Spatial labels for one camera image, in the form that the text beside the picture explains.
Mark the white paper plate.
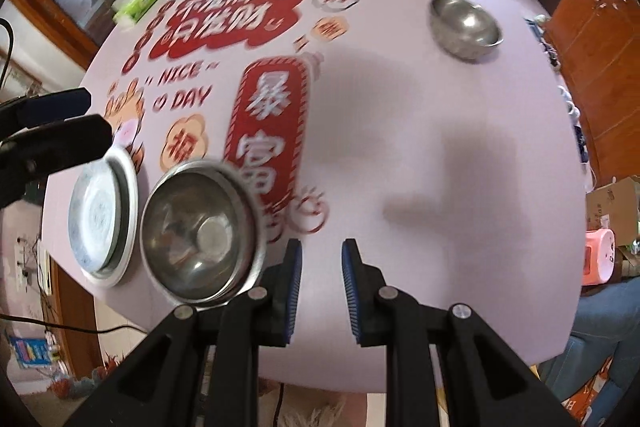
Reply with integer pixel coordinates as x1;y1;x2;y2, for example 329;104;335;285
75;145;139;288

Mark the large steel bowl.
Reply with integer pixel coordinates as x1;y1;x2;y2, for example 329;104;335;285
140;159;267;308

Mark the small steel bowl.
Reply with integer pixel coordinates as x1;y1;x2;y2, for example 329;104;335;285
428;0;503;62

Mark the blue patterned ceramic plate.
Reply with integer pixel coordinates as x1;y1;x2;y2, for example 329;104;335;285
67;159;122;272

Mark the pink toy appliance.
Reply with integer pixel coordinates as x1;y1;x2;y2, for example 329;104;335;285
582;229;615;286

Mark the green tissue pack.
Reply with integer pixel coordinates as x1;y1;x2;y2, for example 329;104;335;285
112;0;157;28

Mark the cardboard box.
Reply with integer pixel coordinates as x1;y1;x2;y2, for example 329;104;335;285
586;176;639;246

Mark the pink printed tablecloth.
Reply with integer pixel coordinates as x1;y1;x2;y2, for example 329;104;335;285
41;0;589;393

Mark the wooden cabinet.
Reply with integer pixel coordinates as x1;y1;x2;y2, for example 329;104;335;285
546;0;639;185

